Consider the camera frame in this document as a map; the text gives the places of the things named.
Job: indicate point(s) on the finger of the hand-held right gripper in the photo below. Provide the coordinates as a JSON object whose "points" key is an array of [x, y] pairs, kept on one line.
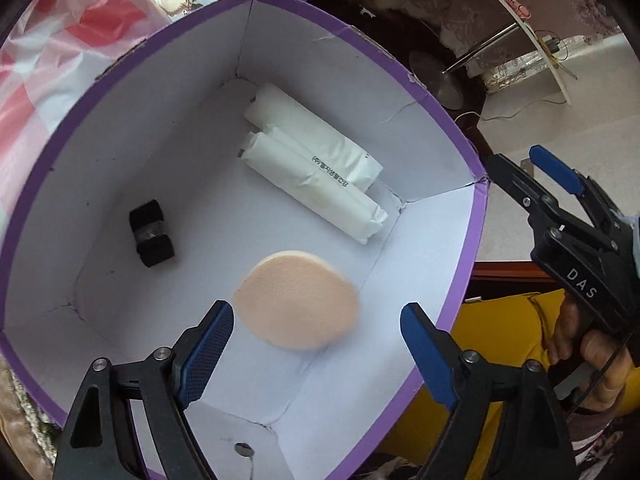
{"points": [[557, 172], [520, 190]]}

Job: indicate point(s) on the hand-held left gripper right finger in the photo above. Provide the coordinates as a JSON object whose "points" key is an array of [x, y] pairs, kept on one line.
{"points": [[430, 355]]}

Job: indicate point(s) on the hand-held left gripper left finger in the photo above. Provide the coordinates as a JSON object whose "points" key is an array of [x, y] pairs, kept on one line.
{"points": [[210, 350]]}

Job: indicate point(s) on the round beige sponge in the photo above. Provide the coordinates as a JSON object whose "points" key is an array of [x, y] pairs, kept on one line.
{"points": [[300, 300]]}

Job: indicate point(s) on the purple cardboard box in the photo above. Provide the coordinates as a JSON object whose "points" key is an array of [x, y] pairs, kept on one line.
{"points": [[300, 60]]}

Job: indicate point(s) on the person's right forearm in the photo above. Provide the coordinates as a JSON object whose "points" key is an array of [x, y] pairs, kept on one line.
{"points": [[605, 440]]}

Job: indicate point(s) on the person's right hand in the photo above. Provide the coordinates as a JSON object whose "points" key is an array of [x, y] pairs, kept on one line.
{"points": [[600, 365]]}

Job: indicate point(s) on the yellow cloth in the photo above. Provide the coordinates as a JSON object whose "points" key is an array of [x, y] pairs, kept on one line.
{"points": [[480, 330]]}

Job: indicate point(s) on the small black bundle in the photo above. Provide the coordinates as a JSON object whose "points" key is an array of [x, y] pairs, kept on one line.
{"points": [[152, 232]]}

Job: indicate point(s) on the white side table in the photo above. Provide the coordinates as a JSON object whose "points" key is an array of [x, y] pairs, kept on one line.
{"points": [[435, 80]]}

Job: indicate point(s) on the pink clip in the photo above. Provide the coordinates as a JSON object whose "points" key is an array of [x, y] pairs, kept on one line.
{"points": [[517, 6]]}

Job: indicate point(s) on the white rolled packet with print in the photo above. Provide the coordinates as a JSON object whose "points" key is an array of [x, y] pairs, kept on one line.
{"points": [[320, 192]]}

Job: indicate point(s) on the beige embroidered cushion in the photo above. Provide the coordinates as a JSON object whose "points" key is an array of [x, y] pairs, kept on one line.
{"points": [[25, 420]]}

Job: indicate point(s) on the mauve embroidered drape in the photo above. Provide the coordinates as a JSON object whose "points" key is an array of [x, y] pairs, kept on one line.
{"points": [[440, 5]]}

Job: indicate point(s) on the plain white rolled packet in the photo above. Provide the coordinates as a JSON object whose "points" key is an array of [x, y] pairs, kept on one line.
{"points": [[320, 132]]}

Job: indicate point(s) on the red checkered plastic bag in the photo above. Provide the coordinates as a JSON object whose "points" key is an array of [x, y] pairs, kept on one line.
{"points": [[50, 60]]}

